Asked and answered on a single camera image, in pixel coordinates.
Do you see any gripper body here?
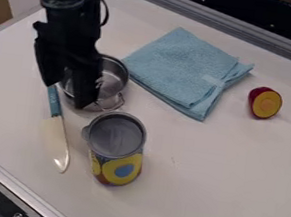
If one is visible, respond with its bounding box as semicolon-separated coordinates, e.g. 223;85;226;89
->
25;0;111;73

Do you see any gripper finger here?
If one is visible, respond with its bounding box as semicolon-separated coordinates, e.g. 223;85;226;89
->
27;38;72;90
63;53;107;112

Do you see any yellow can with blue dots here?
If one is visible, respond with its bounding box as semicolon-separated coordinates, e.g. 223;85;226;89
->
73;105;152;191

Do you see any silver pot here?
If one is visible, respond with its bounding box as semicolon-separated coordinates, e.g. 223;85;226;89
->
55;48;134;116

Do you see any blue cloth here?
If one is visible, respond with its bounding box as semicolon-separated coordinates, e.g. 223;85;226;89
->
114;19;261;129

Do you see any red and yellow toy fruit half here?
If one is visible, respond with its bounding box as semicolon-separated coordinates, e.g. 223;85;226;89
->
245;84;286;122

